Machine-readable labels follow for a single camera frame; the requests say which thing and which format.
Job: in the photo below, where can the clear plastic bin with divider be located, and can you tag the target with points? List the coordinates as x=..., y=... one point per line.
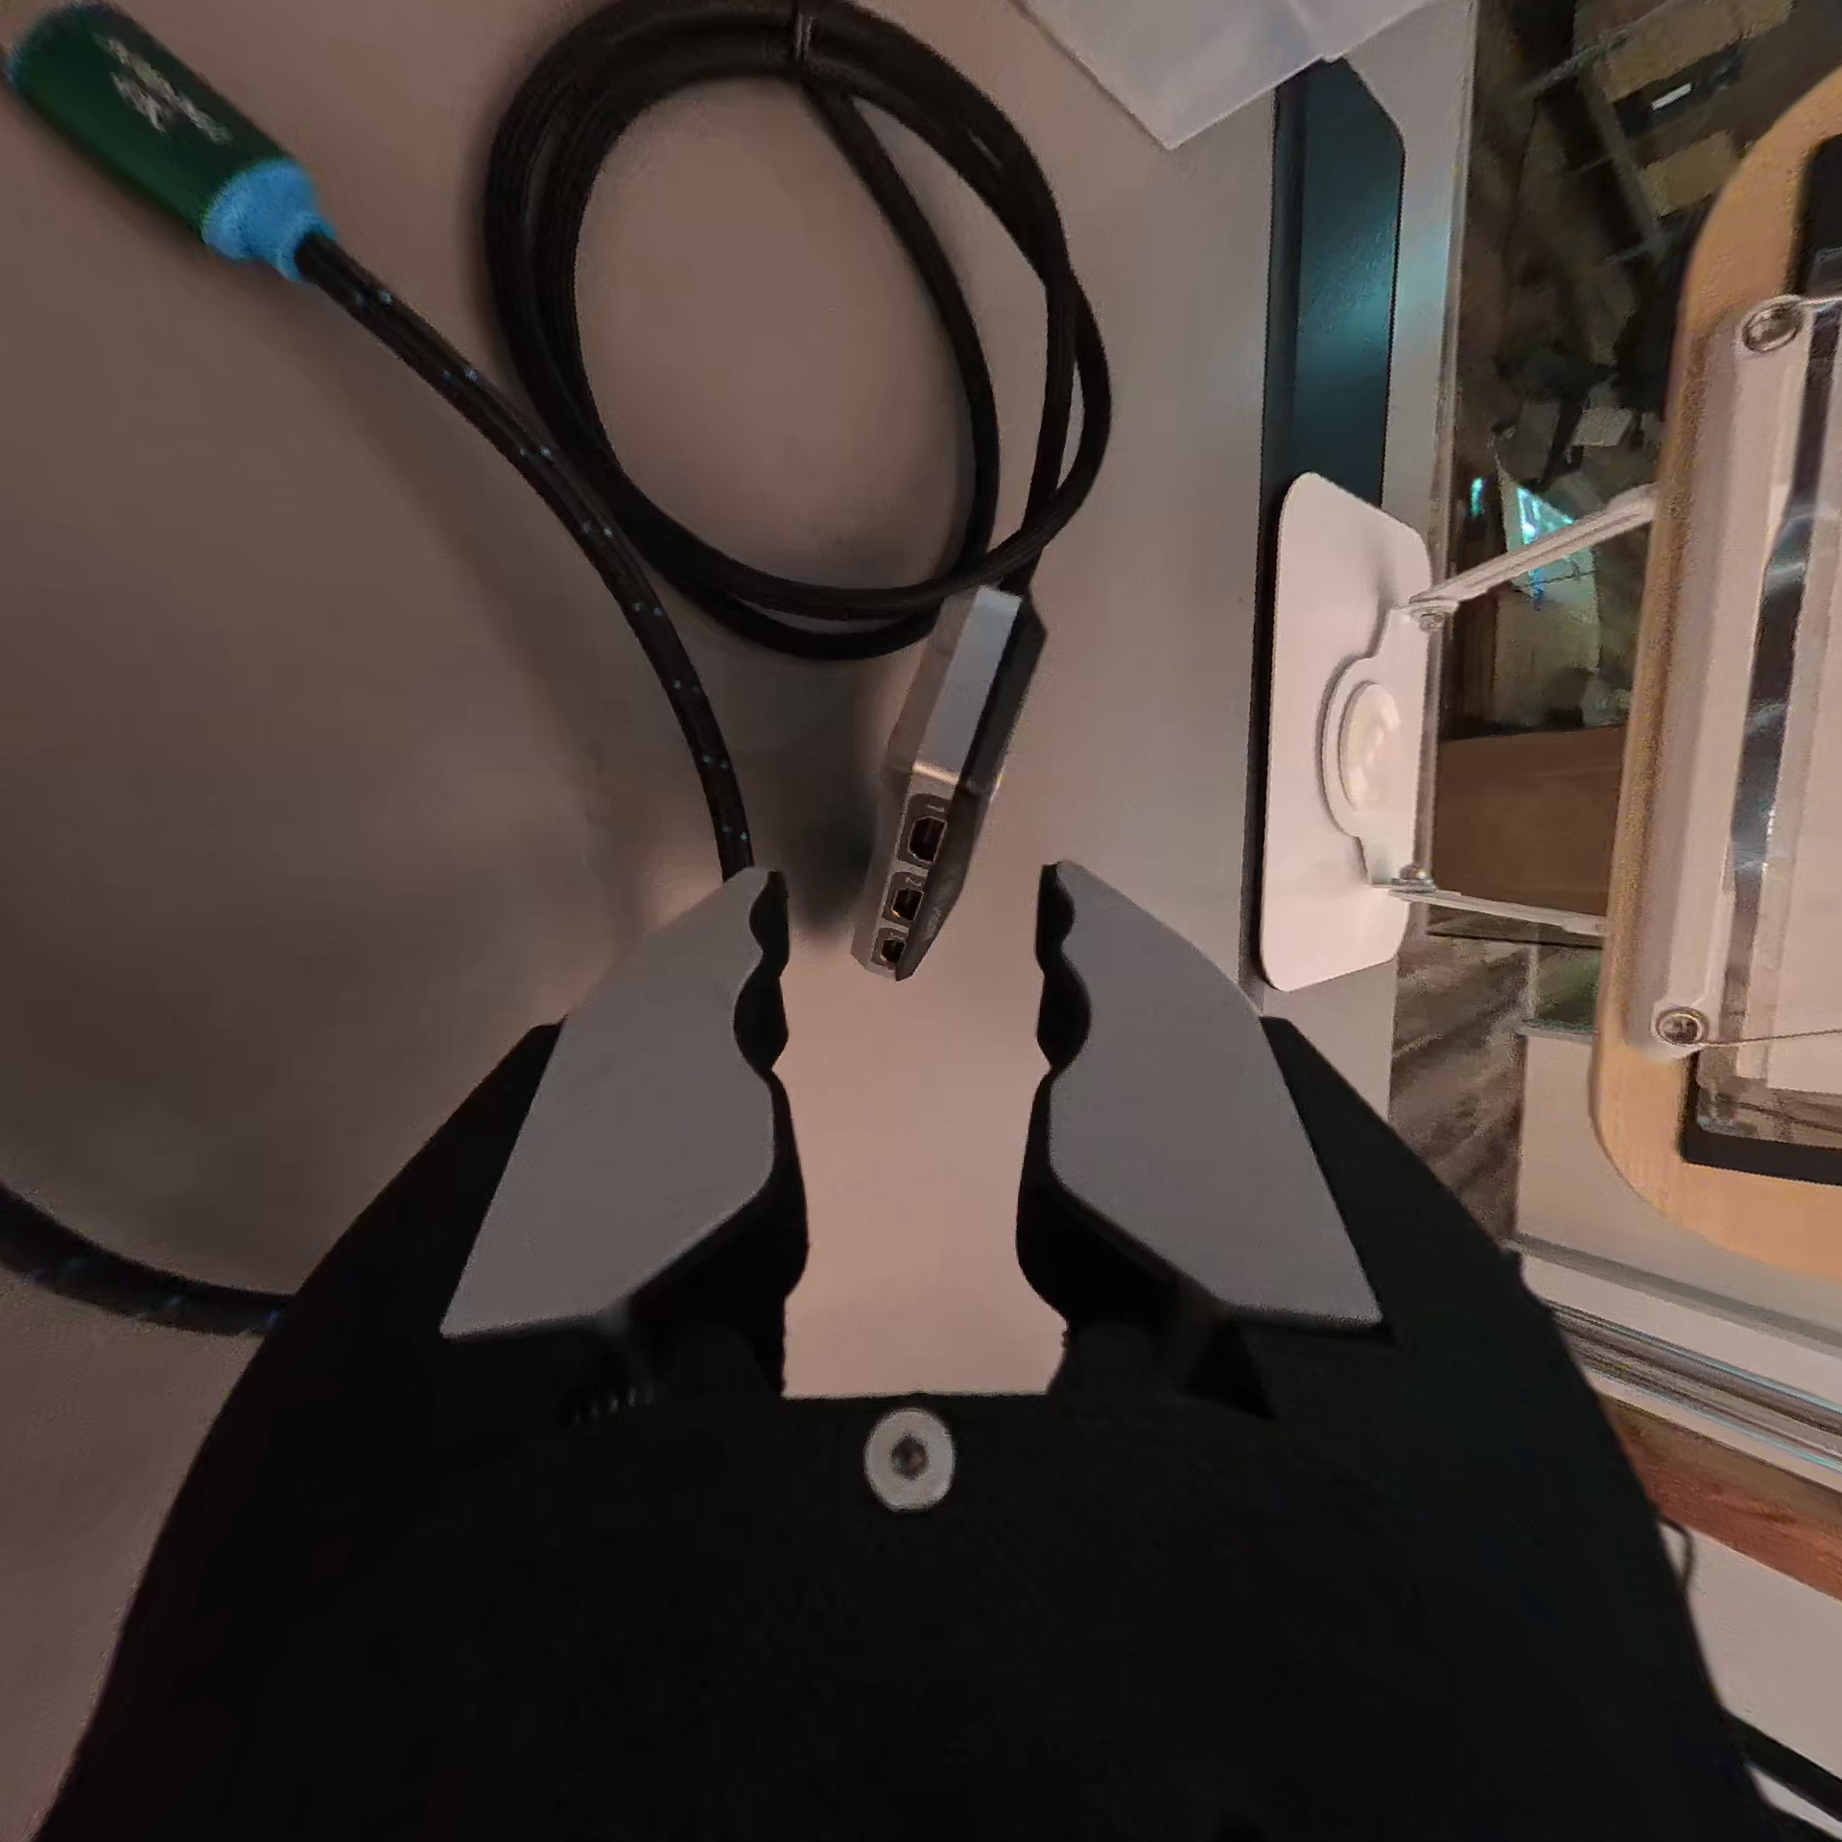
x=1193, y=73

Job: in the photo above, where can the clear instruction sheet holder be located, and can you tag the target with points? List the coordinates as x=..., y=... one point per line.
x=1770, y=648

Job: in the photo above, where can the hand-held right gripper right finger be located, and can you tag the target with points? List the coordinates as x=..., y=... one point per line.
x=1210, y=1152

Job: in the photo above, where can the white sign stand base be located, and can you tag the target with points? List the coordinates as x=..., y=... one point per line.
x=1326, y=864

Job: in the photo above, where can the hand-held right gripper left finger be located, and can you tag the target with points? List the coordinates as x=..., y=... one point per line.
x=620, y=1152

